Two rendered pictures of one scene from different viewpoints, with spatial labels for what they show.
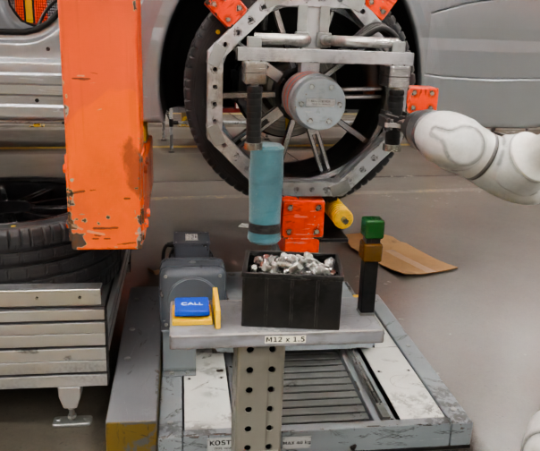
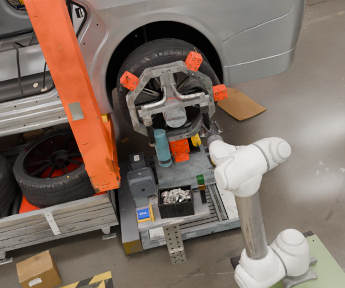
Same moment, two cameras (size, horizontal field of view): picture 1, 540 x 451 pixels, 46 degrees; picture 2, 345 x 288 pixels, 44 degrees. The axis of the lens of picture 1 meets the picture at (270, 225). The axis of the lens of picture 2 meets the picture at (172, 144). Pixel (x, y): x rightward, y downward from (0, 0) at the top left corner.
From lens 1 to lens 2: 145 cm
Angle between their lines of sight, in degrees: 21
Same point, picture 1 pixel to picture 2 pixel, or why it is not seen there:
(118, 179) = (106, 170)
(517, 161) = not seen: hidden behind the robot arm
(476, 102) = (250, 71)
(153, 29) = (100, 80)
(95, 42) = (86, 132)
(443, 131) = (215, 158)
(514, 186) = not seen: hidden behind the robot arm
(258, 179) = (158, 147)
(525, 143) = not seen: hidden behind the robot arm
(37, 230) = (77, 176)
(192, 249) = (138, 164)
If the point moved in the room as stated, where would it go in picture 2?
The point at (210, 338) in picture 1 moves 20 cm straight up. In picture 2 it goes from (151, 226) to (145, 202)
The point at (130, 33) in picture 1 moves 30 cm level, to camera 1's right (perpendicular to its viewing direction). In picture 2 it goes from (98, 126) to (151, 118)
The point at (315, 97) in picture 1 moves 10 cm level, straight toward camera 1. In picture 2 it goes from (173, 117) to (172, 127)
